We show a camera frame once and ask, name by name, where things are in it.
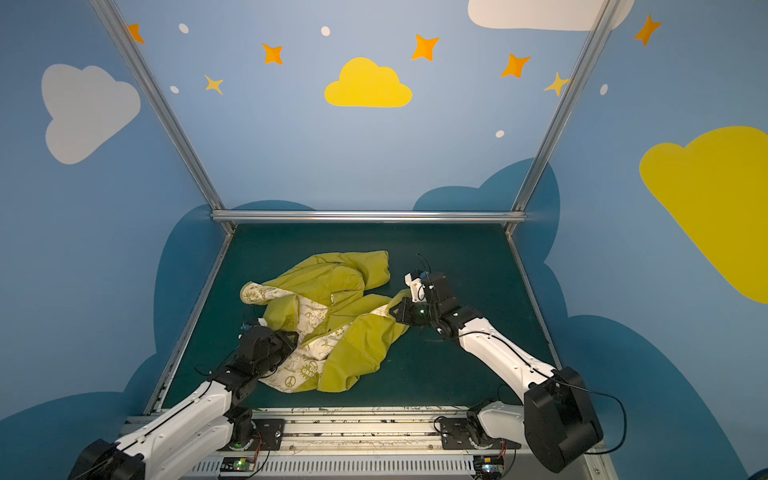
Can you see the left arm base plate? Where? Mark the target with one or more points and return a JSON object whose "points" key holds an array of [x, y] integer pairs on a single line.
{"points": [[258, 435]]}

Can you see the left aluminium frame post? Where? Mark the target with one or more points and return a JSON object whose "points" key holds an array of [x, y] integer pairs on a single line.
{"points": [[115, 25]]}

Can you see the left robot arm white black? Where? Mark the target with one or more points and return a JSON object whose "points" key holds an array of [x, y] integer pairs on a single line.
{"points": [[209, 419]]}

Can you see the aluminium rail base frame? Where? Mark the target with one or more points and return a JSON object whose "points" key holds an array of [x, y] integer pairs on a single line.
{"points": [[376, 443]]}

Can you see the right aluminium frame post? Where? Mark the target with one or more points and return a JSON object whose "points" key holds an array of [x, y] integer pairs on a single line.
{"points": [[583, 68]]}

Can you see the green jacket with printed lining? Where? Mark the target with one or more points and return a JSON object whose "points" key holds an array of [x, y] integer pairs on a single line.
{"points": [[344, 327]]}

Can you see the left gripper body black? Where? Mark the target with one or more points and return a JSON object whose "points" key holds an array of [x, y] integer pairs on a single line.
{"points": [[279, 339]]}

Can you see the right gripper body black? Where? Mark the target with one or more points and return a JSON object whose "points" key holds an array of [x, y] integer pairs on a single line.
{"points": [[409, 309]]}

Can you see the right controller board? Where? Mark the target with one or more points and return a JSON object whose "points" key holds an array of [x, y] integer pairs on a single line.
{"points": [[487, 468]]}

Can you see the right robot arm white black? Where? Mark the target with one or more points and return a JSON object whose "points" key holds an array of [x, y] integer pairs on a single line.
{"points": [[556, 420]]}

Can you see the aluminium frame post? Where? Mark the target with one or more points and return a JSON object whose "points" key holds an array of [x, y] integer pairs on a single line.
{"points": [[583, 68], [115, 25]]}

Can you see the left controller board green led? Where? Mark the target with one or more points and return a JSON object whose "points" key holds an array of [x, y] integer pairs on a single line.
{"points": [[236, 467]]}

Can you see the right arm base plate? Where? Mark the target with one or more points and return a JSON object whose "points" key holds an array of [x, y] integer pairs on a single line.
{"points": [[461, 433]]}

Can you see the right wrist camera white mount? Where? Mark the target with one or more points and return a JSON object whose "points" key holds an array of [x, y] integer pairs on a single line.
{"points": [[414, 282]]}

